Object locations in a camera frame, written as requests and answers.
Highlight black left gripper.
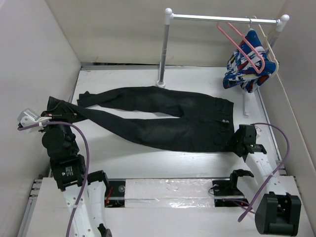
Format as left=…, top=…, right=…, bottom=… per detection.
left=38, top=99, right=79, bottom=152

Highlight black trousers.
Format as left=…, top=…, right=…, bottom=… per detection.
left=47, top=86, right=234, bottom=153

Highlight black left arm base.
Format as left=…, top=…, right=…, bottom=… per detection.
left=105, top=179, right=126, bottom=208

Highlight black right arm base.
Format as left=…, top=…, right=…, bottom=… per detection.
left=208, top=179, right=249, bottom=208

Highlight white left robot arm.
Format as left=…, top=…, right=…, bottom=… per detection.
left=41, top=109, right=112, bottom=237

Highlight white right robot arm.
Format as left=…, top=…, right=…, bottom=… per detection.
left=226, top=124, right=302, bottom=237

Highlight cream plastic hanger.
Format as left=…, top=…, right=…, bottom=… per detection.
left=245, top=24, right=279, bottom=79

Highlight pink plastic hanger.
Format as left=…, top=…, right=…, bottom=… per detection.
left=216, top=22, right=265, bottom=74

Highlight blue patterned garment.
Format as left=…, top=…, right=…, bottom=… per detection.
left=223, top=29, right=277, bottom=93

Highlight white metal clothes rack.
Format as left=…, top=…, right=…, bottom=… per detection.
left=155, top=7, right=290, bottom=117

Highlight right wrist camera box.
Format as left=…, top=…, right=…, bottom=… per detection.
left=254, top=125, right=262, bottom=139

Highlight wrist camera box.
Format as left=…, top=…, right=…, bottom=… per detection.
left=18, top=109, right=52, bottom=131
left=254, top=125, right=262, bottom=139

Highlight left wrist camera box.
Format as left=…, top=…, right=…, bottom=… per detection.
left=18, top=109, right=52, bottom=131

